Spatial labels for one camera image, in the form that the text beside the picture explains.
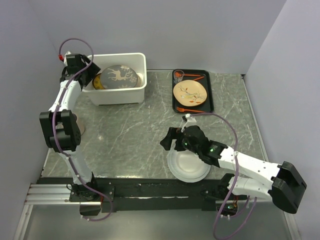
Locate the aluminium frame rail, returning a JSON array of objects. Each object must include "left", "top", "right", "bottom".
[{"left": 24, "top": 184, "right": 71, "bottom": 205}]

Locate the beige bird pattern plate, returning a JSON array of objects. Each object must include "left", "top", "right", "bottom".
[{"left": 172, "top": 80, "right": 208, "bottom": 107}]

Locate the clear drinking glass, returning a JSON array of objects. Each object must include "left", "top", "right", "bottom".
[{"left": 173, "top": 69, "right": 185, "bottom": 84}]

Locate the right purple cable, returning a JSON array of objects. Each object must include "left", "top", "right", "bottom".
[{"left": 186, "top": 112, "right": 258, "bottom": 240}]

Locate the cream green leaf plate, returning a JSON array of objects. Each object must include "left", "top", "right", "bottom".
[{"left": 138, "top": 73, "right": 145, "bottom": 87}]

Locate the pink plastic plate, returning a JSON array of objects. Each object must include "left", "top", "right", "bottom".
[{"left": 135, "top": 73, "right": 143, "bottom": 88}]

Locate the orange plastic spoon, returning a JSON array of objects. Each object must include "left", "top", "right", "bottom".
[{"left": 174, "top": 71, "right": 201, "bottom": 77}]

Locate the pink ceramic mug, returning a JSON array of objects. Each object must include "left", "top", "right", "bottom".
[{"left": 74, "top": 114, "right": 85, "bottom": 136}]

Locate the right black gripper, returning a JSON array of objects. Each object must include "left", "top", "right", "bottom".
[{"left": 160, "top": 127, "right": 201, "bottom": 155}]

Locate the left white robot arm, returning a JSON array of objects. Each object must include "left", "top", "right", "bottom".
[{"left": 39, "top": 53, "right": 100, "bottom": 201}]

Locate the yellow patterned small plate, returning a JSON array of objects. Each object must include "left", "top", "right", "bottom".
[{"left": 92, "top": 73, "right": 105, "bottom": 90}]

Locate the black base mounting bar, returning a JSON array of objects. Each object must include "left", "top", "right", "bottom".
[{"left": 69, "top": 173, "right": 234, "bottom": 213}]

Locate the black serving tray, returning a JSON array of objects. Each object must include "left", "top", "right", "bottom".
[{"left": 172, "top": 69, "right": 214, "bottom": 114}]

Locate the purple cable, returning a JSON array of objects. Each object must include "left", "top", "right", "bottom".
[
  {"left": 186, "top": 112, "right": 258, "bottom": 240},
  {"left": 51, "top": 37, "right": 114, "bottom": 223}
]

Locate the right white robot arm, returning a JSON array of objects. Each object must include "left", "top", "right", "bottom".
[{"left": 160, "top": 125, "right": 307, "bottom": 214}]

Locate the white bottom plate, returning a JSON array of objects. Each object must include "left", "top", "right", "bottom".
[{"left": 169, "top": 166, "right": 211, "bottom": 183}]

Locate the white plastic bin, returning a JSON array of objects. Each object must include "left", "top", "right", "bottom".
[{"left": 82, "top": 52, "right": 148, "bottom": 106}]

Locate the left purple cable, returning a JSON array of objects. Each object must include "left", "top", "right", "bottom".
[{"left": 51, "top": 37, "right": 114, "bottom": 223}]

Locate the orange plastic fork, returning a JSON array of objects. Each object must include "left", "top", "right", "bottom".
[{"left": 176, "top": 107, "right": 205, "bottom": 113}]

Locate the white ribbed deep plate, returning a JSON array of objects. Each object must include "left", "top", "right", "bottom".
[{"left": 167, "top": 149, "right": 211, "bottom": 169}]

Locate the dark brown rimmed plate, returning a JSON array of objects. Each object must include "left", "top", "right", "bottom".
[{"left": 100, "top": 65, "right": 138, "bottom": 89}]

